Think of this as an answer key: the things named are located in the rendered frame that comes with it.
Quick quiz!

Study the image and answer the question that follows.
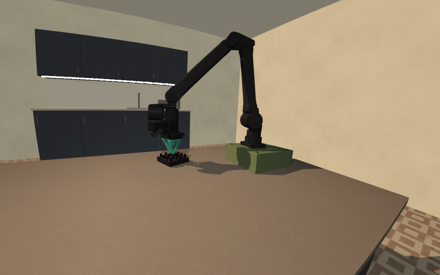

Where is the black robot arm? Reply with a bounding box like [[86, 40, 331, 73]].
[[148, 32, 266, 149]]

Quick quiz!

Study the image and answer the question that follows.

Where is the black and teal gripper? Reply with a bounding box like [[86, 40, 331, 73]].
[[160, 120, 184, 154]]

